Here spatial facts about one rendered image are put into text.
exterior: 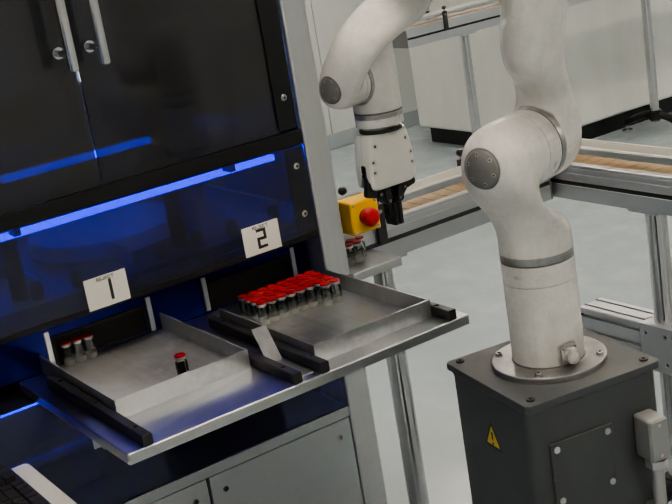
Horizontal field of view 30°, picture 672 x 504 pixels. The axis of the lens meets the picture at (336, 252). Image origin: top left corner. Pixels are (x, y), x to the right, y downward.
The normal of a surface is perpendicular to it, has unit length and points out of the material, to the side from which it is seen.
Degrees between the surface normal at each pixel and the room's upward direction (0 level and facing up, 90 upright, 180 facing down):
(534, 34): 98
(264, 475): 90
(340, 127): 90
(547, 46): 103
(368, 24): 56
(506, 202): 128
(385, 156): 90
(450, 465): 0
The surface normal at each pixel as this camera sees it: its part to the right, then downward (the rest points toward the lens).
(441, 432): -0.16, -0.94
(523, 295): -0.54, 0.32
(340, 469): 0.56, 0.15
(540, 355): -0.29, 0.33
